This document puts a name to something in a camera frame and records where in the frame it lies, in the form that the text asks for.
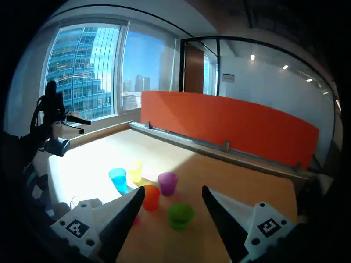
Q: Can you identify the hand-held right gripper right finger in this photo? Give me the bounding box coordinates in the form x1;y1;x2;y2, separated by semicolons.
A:
201;185;297;263

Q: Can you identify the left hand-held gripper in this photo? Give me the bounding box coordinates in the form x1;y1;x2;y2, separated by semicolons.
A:
40;81;92;157

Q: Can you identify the yellow plastic cup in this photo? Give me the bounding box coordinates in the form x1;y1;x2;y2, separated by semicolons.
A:
127;160;143;184

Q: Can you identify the orange plastic cup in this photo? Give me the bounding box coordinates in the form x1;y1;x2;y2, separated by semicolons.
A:
142;184;161;211

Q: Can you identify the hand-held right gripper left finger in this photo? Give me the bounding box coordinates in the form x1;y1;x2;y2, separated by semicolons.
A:
49;185;146;263

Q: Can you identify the purple plastic cup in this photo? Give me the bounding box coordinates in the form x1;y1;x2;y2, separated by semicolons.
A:
158;172;179;197

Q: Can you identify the green plastic cup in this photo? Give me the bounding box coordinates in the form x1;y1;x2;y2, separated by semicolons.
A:
167;203;196;231

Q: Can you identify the blue plastic cup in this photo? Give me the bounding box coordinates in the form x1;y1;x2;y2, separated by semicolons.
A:
108;167;129;195

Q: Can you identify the red desk screen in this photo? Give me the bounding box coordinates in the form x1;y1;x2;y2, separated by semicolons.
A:
128;91;320;179

